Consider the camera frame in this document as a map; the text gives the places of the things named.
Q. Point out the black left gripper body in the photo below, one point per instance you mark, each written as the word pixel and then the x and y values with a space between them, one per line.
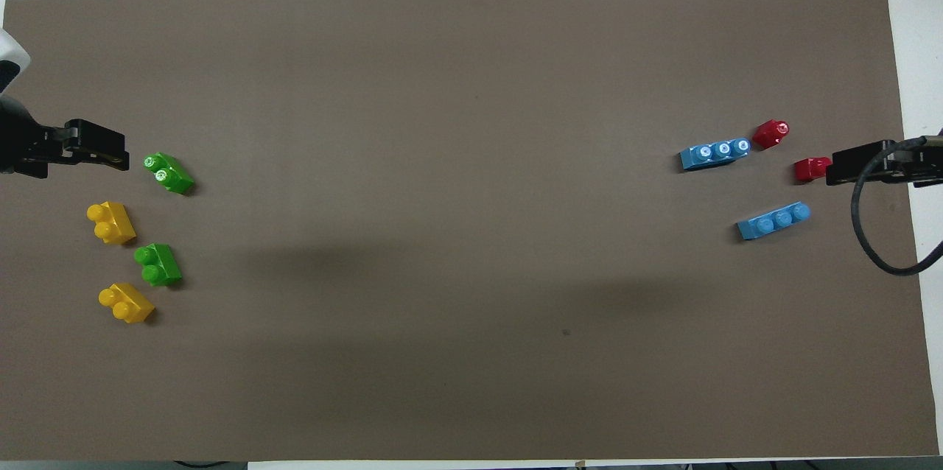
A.
pixel 22 146

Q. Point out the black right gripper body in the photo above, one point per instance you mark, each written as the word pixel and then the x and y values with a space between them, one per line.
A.
pixel 921 164

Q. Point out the green two-stud toy block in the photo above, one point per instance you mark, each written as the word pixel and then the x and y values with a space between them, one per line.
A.
pixel 158 264
pixel 171 174

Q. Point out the blue three-stud toy block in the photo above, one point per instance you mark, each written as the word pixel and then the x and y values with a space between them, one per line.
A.
pixel 714 154
pixel 773 222

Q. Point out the red one-stud toy block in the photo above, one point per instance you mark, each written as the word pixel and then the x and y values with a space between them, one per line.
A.
pixel 810 169
pixel 770 134

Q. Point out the yellow two-stud toy block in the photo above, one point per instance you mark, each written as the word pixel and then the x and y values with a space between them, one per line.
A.
pixel 127 303
pixel 110 222

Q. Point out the brown table mat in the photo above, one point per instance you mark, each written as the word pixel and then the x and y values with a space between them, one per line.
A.
pixel 471 271

